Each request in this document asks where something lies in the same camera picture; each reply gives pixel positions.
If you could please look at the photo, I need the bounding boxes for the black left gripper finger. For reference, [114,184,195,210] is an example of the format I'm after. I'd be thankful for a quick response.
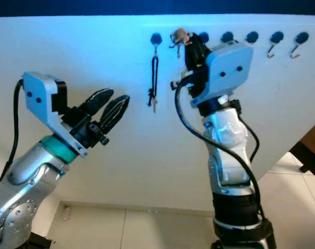
[100,95,131,133]
[78,88,114,116]

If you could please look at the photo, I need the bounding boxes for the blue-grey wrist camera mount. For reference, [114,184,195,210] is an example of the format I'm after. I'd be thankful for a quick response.
[189,41,254,108]
[22,72,88,158]

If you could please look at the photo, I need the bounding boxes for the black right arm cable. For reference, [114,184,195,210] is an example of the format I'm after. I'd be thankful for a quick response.
[170,73,268,219]

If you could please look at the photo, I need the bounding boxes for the brass keys with brown charm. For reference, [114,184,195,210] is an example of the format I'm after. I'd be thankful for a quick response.
[169,27,190,58]

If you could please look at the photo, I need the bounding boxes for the black strap keychain with key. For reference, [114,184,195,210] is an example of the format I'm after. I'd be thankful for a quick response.
[146,52,161,114]

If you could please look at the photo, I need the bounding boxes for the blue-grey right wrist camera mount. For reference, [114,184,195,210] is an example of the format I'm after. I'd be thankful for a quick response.
[189,41,254,108]

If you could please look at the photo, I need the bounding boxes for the white wall hook rack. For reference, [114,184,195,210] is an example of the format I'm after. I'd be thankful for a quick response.
[140,23,315,53]

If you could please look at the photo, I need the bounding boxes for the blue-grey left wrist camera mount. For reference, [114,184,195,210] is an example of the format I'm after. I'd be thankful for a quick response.
[22,72,88,158]

